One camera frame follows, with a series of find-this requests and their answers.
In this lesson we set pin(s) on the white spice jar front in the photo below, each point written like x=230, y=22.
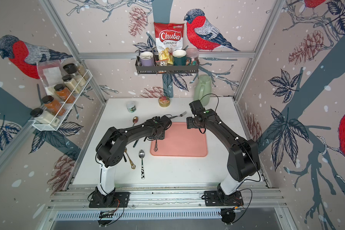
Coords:
x=44, y=117

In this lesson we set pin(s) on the dark grey fork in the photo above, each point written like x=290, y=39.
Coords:
x=180, y=115

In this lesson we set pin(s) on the copper spoon blue handle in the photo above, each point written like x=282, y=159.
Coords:
x=135, y=120

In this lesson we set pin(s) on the clear acrylic spice rack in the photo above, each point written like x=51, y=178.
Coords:
x=68, y=108

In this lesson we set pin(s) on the orange spice jar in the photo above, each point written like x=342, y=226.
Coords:
x=53, y=106

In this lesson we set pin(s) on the silver fork ornate handle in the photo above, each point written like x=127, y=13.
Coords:
x=156, y=146

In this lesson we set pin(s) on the large black-lid spice jar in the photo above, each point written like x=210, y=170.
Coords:
x=71, y=69

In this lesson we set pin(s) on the purple mug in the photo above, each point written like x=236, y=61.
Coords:
x=146, y=59

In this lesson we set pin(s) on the silver spoon patterned handle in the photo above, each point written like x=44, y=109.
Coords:
x=141, y=156

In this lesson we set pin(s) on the green plastic jug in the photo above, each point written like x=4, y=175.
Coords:
x=203, y=89

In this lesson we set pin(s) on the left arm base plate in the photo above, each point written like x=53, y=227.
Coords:
x=112, y=200

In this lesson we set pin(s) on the clear plastic bag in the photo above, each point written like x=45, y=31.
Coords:
x=50, y=75

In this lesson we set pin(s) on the pink plastic tray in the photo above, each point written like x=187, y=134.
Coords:
x=181, y=142

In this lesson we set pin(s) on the small white jar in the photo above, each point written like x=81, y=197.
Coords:
x=131, y=106

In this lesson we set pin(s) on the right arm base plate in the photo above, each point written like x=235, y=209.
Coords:
x=217, y=198

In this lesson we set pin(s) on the beige spice jar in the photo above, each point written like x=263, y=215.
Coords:
x=71, y=84

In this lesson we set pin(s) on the dark green mug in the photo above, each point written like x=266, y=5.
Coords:
x=179, y=57

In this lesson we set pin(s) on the yellow snack packet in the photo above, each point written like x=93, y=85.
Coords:
x=165, y=57

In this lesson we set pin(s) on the red-orange spice jar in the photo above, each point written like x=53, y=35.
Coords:
x=64, y=93

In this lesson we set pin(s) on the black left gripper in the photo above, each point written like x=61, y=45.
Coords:
x=162, y=137

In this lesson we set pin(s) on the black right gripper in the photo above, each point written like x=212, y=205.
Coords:
x=189, y=123

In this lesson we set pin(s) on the gold fork ornate handle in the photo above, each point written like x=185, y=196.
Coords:
x=130, y=161

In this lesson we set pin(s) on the black wall shelf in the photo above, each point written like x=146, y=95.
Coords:
x=169, y=69

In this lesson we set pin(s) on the pink lidded jar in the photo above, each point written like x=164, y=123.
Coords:
x=192, y=55

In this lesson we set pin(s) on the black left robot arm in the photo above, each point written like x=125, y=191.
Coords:
x=110, y=150

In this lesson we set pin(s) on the red Chuba chips bag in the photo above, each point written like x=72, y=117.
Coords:
x=169, y=36

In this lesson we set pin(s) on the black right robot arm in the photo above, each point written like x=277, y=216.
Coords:
x=243, y=157

